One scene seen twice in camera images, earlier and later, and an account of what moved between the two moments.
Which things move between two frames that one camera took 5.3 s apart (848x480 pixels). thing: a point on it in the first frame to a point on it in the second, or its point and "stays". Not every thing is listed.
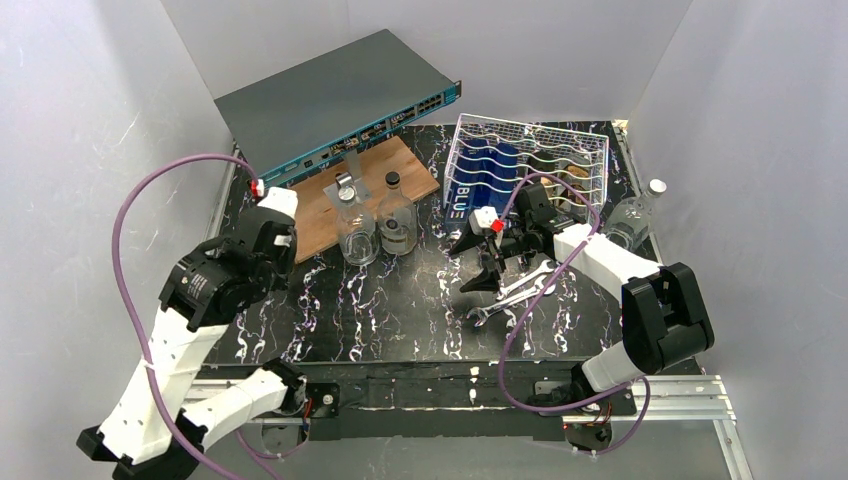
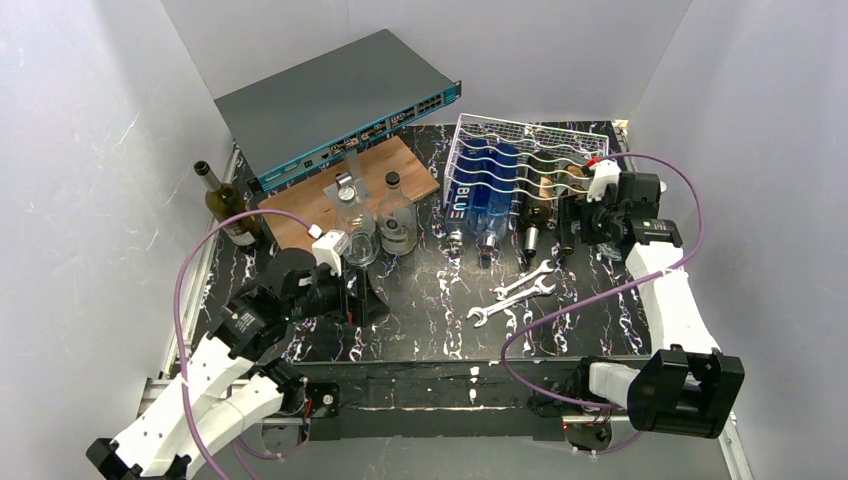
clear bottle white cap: [357, 230] stays
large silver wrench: [484, 311] stays
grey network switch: [332, 104] stays
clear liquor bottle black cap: [397, 219] stays
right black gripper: [499, 245] to [578, 216]
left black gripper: [266, 225] to [354, 298]
